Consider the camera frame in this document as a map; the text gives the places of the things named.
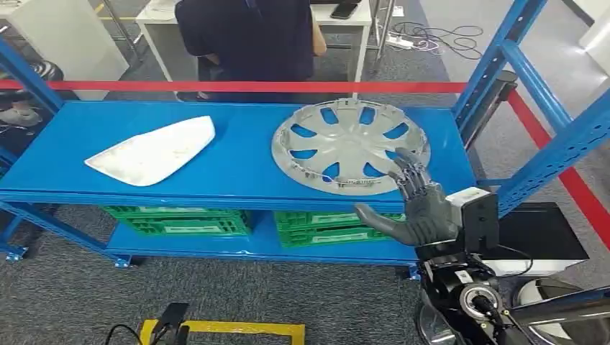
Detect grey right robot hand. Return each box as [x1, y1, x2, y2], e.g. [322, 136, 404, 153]
[354, 146, 463, 249]

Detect silver wheel hubcap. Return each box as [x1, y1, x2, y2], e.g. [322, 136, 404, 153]
[270, 98, 432, 197]

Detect black box with white label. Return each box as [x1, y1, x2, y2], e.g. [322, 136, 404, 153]
[491, 202, 591, 278]

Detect white power strip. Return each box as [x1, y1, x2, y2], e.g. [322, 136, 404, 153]
[385, 34, 414, 50]

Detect blue metal shelf rack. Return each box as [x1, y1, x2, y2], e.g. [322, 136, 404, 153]
[0, 0, 610, 282]

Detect black phone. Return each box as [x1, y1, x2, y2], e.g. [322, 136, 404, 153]
[329, 2, 359, 20]

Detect yellow floor tape square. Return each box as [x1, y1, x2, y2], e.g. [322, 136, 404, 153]
[139, 320, 306, 345]

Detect red barrier belt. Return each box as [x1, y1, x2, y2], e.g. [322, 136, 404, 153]
[0, 78, 610, 249]

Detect person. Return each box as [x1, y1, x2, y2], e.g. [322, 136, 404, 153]
[174, 0, 328, 104]

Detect black left robot foot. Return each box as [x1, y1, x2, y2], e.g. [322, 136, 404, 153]
[150, 302, 190, 345]

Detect white curved plastic panel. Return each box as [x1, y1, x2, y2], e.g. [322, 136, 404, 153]
[84, 115, 217, 188]

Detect white cabinet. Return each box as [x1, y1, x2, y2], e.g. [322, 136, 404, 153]
[0, 0, 130, 102]

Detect black round ribbed tyre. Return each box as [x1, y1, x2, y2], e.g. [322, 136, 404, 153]
[0, 60, 64, 96]

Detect black tangled cable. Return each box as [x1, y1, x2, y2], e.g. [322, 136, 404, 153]
[391, 21, 485, 60]

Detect white table frame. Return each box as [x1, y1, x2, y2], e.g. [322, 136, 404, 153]
[569, 0, 610, 77]

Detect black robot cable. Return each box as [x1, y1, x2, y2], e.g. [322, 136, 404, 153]
[104, 323, 144, 345]

